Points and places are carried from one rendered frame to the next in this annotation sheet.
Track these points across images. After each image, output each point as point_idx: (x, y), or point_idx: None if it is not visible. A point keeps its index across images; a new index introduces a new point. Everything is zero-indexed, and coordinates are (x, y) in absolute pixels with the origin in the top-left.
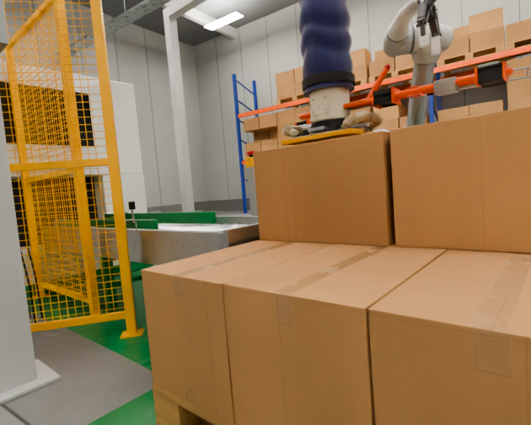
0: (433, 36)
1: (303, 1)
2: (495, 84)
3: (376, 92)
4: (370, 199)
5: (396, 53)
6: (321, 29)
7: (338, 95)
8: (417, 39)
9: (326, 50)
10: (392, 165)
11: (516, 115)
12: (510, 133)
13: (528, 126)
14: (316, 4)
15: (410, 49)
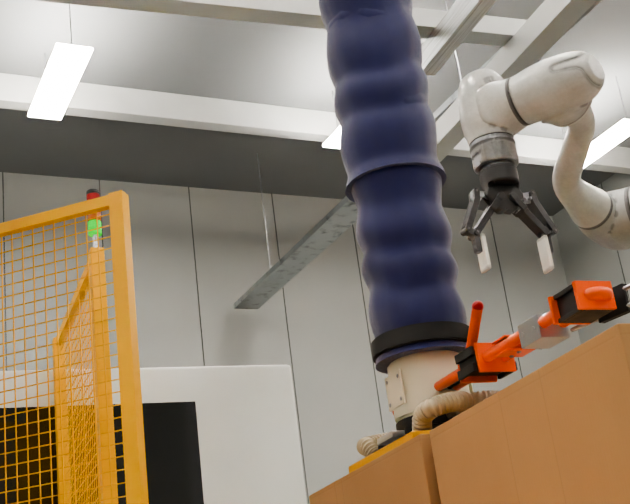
0: (539, 238)
1: (357, 216)
2: (614, 315)
3: (457, 356)
4: None
5: (619, 244)
6: (377, 260)
7: (421, 368)
8: None
9: (389, 292)
10: (440, 498)
11: (527, 386)
12: (528, 420)
13: (540, 404)
14: (366, 220)
15: None
